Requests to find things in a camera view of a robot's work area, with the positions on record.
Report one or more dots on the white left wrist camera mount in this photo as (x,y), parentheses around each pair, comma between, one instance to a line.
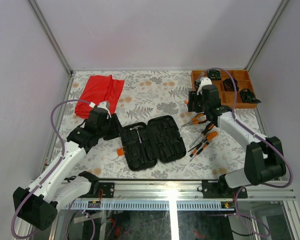
(103,106)

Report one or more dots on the small orange black screwdriver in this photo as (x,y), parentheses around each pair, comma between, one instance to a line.
(196,152)

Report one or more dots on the black orange stubby screwdriver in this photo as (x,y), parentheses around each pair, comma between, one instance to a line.
(207,128)

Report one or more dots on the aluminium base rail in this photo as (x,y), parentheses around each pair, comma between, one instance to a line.
(158,194)

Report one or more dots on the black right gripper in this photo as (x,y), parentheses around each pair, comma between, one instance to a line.
(192,97)

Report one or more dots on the steel claw hammer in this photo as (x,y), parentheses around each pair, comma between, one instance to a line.
(138,129)

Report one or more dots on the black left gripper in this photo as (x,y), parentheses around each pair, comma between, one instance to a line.
(117,127)

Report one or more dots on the red folded cloth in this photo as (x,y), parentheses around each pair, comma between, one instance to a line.
(101,88)

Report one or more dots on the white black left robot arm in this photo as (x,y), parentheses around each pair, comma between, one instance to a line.
(39,203)

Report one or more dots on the orange compartment tray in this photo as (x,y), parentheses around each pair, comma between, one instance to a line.
(234,86)

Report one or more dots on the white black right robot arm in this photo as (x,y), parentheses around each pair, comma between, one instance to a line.
(264,160)

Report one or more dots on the large black handled screwdriver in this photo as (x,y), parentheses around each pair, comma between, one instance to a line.
(209,137)

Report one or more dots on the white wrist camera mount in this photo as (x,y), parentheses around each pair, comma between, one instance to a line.
(204,81)
(103,106)

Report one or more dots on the black plastic tool case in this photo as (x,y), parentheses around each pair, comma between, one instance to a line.
(162,142)

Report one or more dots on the orange black pliers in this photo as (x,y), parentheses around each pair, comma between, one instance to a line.
(200,118)

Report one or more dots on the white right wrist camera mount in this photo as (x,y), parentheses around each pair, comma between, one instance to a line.
(204,81)

